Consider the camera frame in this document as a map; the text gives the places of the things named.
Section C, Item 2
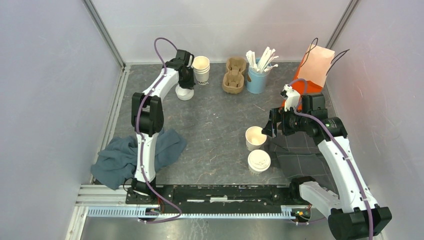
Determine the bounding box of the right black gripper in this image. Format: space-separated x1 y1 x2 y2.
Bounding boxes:
261 104 311 137

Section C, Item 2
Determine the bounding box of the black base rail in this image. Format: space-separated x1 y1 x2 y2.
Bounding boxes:
124 184 310 214

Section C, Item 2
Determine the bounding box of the dark grey checked cloth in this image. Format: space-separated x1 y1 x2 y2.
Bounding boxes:
263 132 338 194

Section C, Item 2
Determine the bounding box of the brown cardboard cup carrier stack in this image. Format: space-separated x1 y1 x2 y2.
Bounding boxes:
222 57 247 94

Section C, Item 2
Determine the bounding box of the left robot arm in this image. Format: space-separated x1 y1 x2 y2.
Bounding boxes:
130 58 195 204

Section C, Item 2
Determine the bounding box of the blue-grey cloth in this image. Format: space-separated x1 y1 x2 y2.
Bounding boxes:
90 128 187 190

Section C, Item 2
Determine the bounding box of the lidded white coffee cup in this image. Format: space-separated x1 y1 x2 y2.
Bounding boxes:
247 149 271 175

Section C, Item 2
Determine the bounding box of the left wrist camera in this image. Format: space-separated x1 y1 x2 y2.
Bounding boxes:
175 49 195 68

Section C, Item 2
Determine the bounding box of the blue straw holder cup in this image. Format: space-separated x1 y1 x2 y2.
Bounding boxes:
246 65 270 94

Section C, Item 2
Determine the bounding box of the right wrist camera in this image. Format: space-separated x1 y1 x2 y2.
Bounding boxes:
280 84 301 112

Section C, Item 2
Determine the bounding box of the stack of white lids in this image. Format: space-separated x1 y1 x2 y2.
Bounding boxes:
175 84 195 101

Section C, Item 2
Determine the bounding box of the white cable duct strip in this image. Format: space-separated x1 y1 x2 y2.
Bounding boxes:
87 206 295 220

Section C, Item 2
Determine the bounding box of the orange paper bag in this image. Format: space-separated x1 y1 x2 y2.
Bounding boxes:
288 37 349 95

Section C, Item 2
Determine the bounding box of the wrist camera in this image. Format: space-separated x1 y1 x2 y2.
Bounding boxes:
280 84 301 112
175 49 195 68

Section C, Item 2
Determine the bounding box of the stack of paper cups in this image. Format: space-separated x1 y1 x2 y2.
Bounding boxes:
192 56 210 85

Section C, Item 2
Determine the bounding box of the white wrapped straws bundle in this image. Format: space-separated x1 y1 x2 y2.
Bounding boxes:
245 46 279 74

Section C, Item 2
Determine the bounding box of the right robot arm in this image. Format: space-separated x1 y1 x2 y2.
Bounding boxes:
262 107 392 240

